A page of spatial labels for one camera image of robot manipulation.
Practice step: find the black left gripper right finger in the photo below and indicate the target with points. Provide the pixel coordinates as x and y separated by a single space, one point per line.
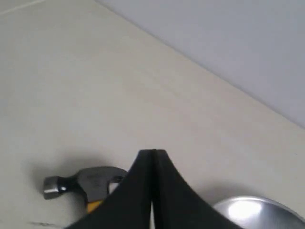
175 204

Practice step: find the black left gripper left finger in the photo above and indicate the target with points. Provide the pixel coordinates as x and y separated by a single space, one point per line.
129 205

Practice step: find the black yellow claw hammer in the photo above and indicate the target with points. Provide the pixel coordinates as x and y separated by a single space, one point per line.
93 184

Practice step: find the round steel plate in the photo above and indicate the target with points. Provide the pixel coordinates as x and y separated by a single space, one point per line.
250 212

